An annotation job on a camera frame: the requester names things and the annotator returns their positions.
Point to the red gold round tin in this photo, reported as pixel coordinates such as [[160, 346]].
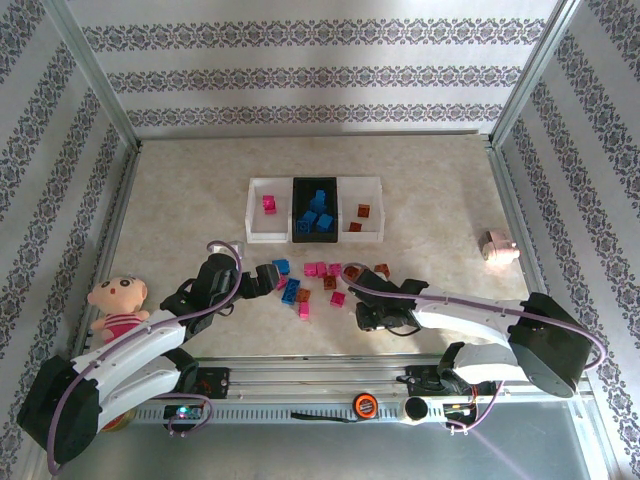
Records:
[[117, 422]]

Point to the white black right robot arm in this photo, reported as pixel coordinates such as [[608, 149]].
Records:
[[465, 317]]

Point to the pink lego brick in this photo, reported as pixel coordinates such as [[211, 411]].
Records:
[[283, 284], [334, 270], [304, 310], [312, 269], [338, 299], [269, 200], [271, 209]]

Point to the white plastic container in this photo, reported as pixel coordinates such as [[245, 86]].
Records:
[[260, 230], [375, 200]]

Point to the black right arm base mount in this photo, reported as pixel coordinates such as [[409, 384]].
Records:
[[420, 382]]

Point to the controller board with lights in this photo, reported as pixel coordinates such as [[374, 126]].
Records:
[[185, 412]]

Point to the pink grey small toy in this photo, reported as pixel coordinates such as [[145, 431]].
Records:
[[497, 245]]

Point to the blue lego brick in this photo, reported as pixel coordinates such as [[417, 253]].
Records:
[[308, 218], [318, 194], [290, 291], [316, 205], [325, 223], [302, 228], [281, 266]]

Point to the orange lego brick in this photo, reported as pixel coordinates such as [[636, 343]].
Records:
[[303, 295], [382, 269], [330, 282], [351, 271], [355, 227], [363, 210]]

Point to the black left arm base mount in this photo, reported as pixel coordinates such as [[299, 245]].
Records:
[[215, 382]]

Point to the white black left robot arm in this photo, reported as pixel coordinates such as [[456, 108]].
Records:
[[125, 360]]

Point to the aluminium side rail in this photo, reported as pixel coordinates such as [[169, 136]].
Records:
[[113, 225], [507, 200]]

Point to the plush doll pink striped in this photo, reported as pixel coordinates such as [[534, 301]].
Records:
[[117, 295]]

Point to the aluminium frame post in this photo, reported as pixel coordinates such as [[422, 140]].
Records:
[[533, 75], [95, 75]]

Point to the black plastic container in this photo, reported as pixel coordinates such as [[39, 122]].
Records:
[[297, 200]]

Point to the orange black tape measure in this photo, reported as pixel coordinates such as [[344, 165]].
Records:
[[364, 405]]

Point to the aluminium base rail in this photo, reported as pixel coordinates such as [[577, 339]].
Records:
[[310, 375]]

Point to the grey metal sheet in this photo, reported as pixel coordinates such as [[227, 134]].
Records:
[[300, 455]]

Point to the aluminium back rail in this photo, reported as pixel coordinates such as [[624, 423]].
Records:
[[300, 134]]

